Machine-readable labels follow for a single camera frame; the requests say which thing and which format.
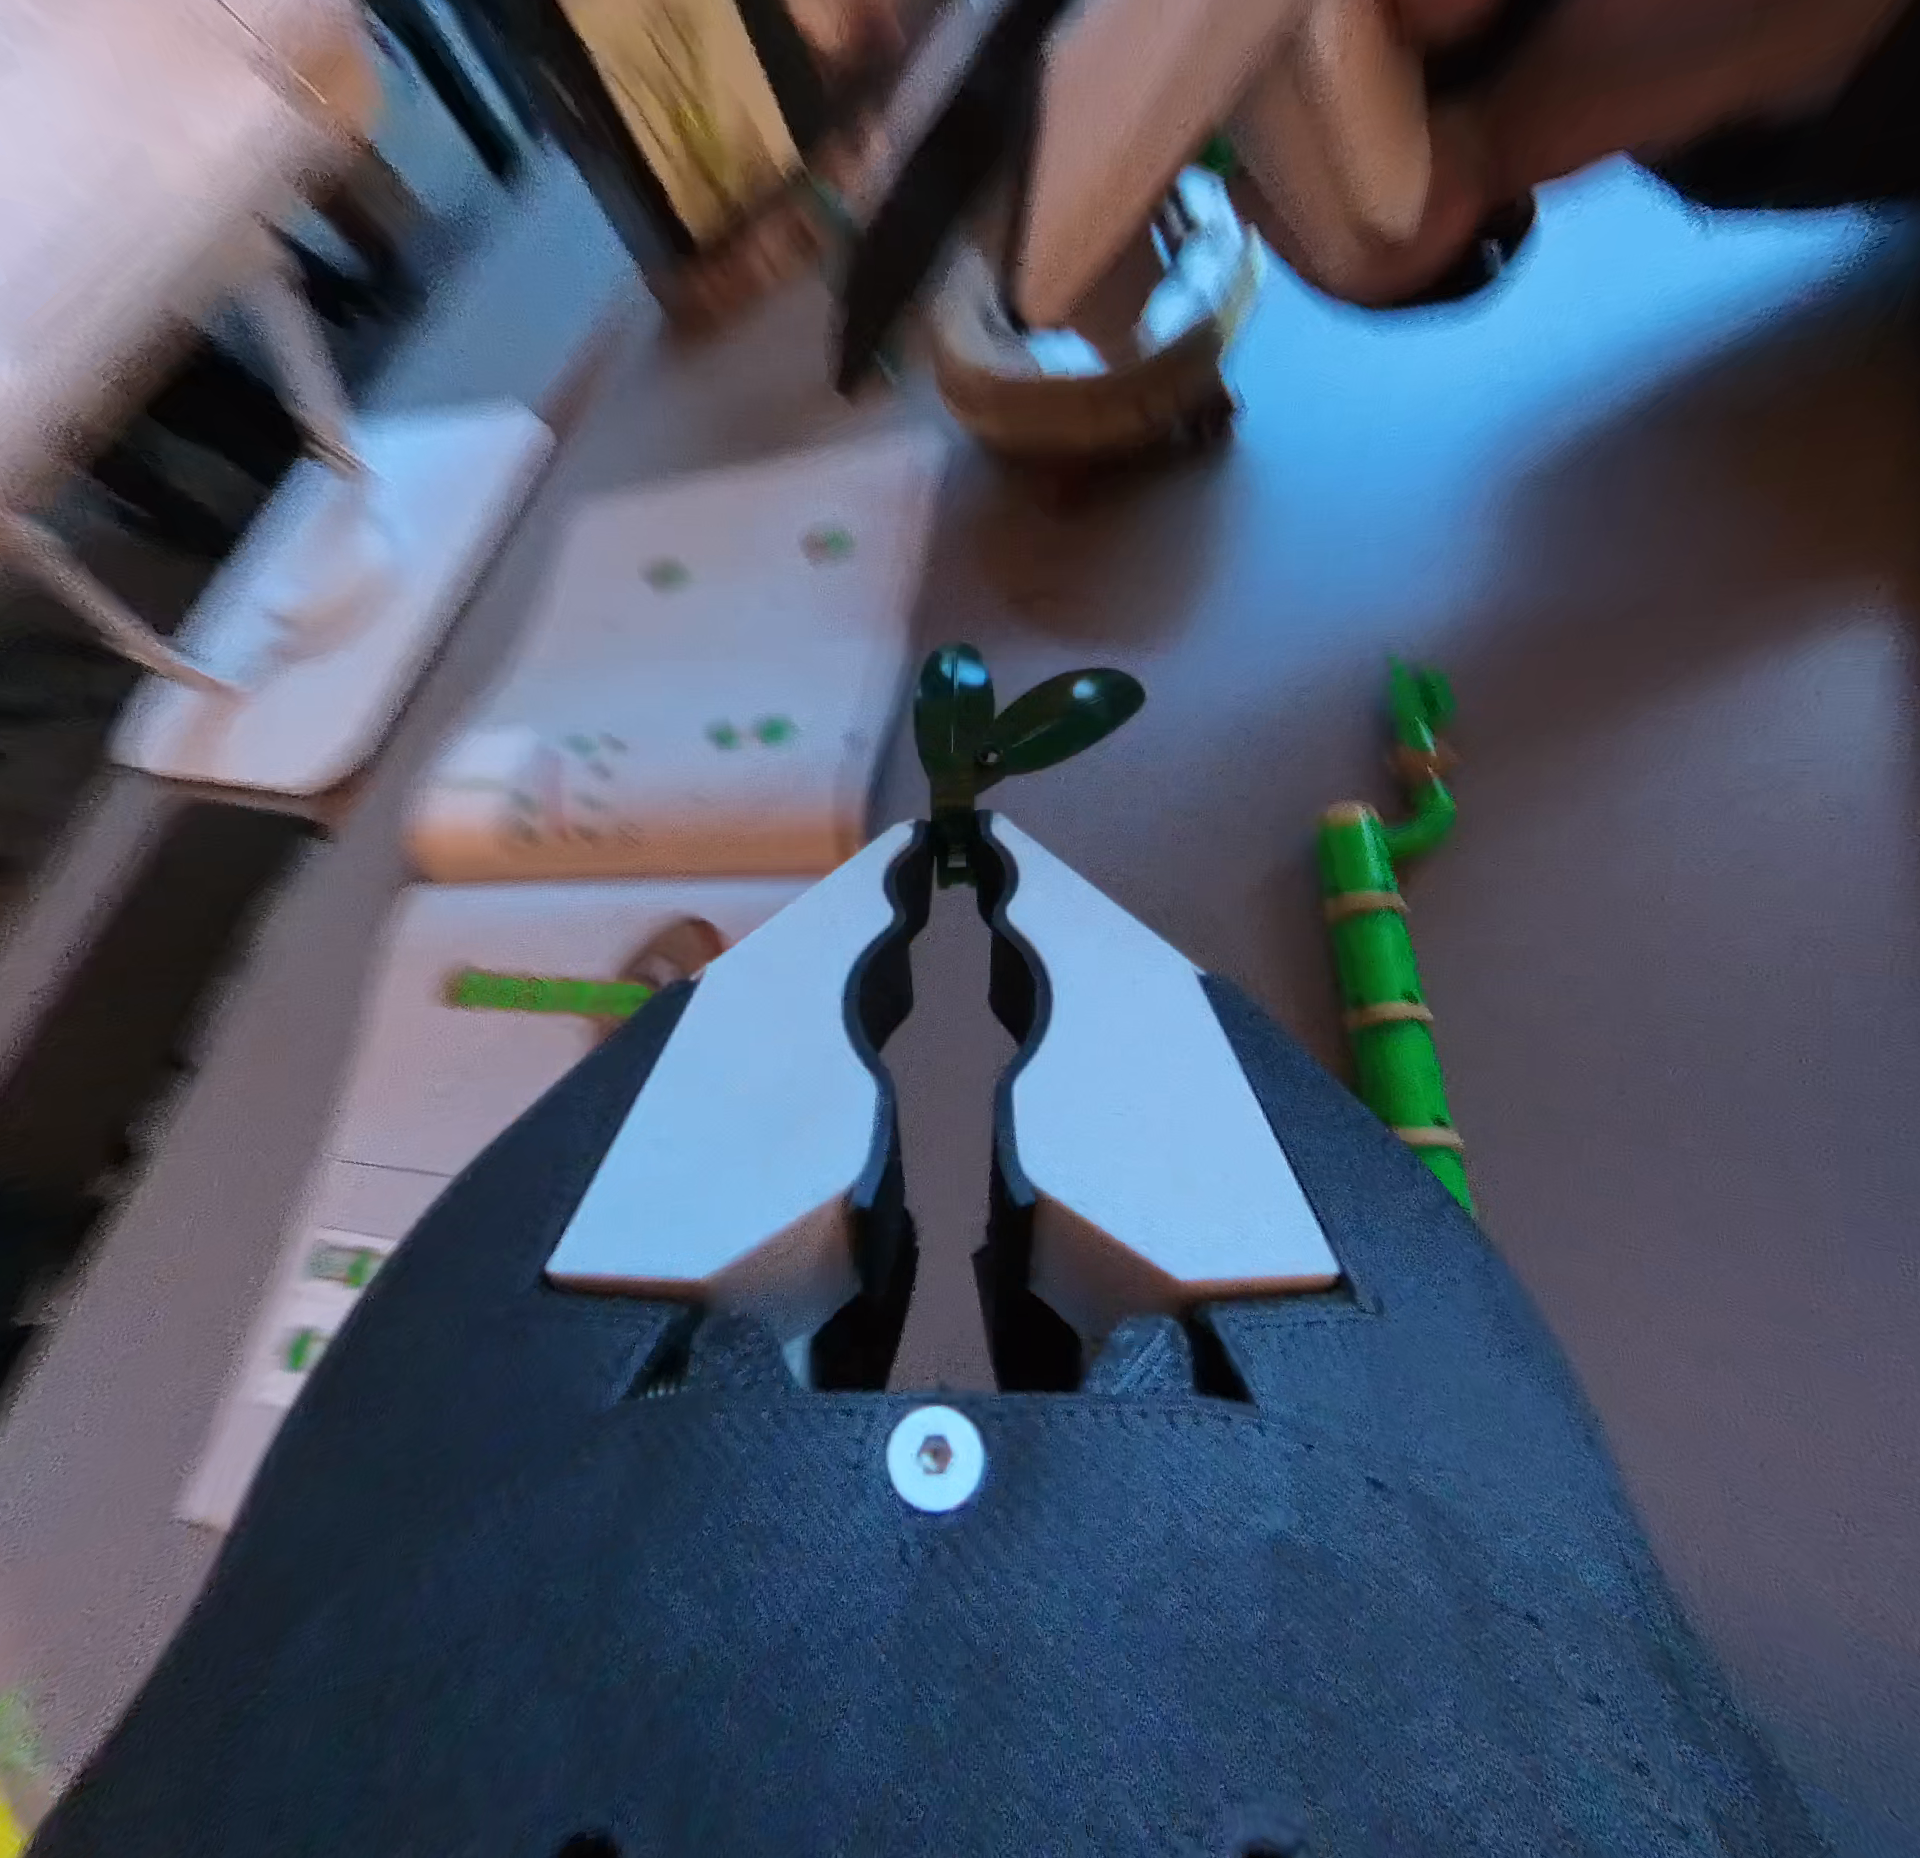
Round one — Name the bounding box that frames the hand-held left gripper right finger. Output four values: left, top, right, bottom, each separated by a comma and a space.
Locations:
970, 813, 1341, 1391

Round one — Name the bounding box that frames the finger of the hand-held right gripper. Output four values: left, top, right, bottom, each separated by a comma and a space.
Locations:
1008, 0, 1309, 328
829, 0, 1120, 397

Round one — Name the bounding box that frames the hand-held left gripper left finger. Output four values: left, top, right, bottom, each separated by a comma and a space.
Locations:
546, 821, 941, 1391

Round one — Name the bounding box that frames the brown brick pot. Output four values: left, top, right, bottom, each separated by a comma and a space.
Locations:
926, 164, 1266, 462

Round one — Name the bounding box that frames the short green brick bamboo stalk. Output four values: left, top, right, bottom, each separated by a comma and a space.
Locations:
1317, 658, 1480, 1214

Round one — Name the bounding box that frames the dark green leaf piece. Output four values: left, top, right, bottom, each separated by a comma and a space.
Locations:
916, 643, 1145, 887

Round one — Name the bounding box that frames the grey desk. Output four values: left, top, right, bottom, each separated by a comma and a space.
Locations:
0, 164, 1920, 1858

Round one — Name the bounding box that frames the person's right hand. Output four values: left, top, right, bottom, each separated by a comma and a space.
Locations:
1229, 0, 1920, 312

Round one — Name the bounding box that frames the black bamboo toy set box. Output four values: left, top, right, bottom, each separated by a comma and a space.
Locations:
351, 0, 1052, 334

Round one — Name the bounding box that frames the open instruction booklet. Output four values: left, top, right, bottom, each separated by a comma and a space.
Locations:
176, 433, 946, 1531

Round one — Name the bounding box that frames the white document stand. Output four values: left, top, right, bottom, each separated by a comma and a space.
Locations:
0, 0, 557, 803

